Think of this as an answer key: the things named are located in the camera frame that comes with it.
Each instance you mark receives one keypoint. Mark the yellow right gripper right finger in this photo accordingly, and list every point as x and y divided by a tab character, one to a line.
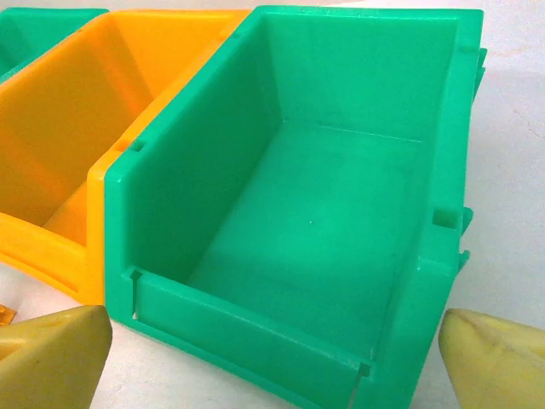
498	366

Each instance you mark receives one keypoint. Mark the orange plastic bin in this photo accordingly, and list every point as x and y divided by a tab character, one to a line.
64	128

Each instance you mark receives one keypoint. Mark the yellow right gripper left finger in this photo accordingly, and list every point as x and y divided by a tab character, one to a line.
51	366

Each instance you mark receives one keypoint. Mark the green plastic bin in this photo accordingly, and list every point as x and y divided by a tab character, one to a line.
34	34
298	213

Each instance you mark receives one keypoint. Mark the yellow lego brick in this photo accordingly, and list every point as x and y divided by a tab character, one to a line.
5	317

